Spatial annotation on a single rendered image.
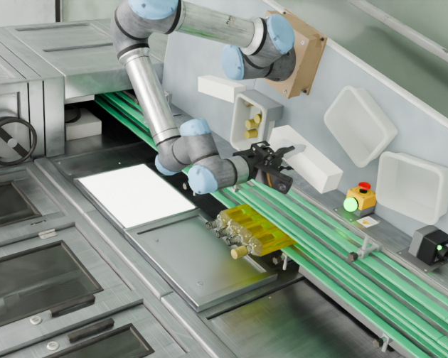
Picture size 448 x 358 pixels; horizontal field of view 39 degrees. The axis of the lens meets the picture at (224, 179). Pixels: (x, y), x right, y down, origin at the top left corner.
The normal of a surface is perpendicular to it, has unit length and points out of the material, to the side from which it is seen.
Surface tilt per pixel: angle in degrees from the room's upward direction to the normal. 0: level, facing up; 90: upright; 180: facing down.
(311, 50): 90
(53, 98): 90
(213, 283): 90
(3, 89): 90
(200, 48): 0
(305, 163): 0
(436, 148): 0
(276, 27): 102
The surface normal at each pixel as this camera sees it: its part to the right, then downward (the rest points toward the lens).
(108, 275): 0.11, -0.86
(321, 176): -0.79, 0.22
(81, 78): 0.60, 0.45
